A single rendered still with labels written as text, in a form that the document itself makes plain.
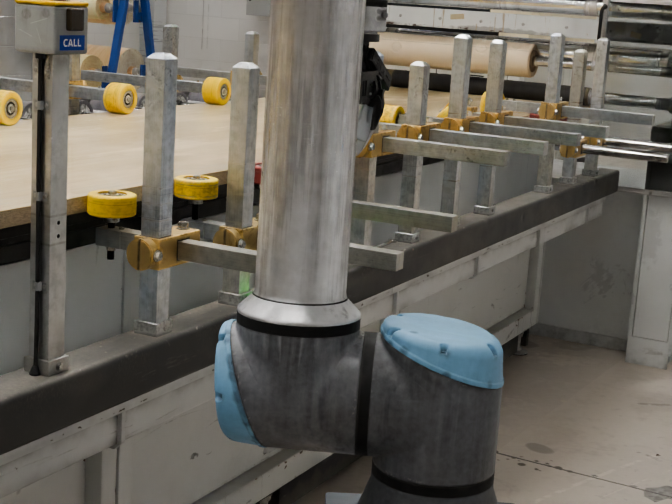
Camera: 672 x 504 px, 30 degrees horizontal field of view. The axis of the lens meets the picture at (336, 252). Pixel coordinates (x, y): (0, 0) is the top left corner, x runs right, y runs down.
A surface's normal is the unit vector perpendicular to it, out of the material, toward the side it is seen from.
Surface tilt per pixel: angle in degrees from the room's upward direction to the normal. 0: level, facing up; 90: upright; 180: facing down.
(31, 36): 90
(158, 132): 90
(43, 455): 90
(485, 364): 85
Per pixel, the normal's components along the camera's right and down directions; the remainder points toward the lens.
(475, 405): 0.51, 0.21
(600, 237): -0.46, 0.15
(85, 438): 0.89, 0.14
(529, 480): 0.06, -0.98
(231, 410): -0.18, 0.35
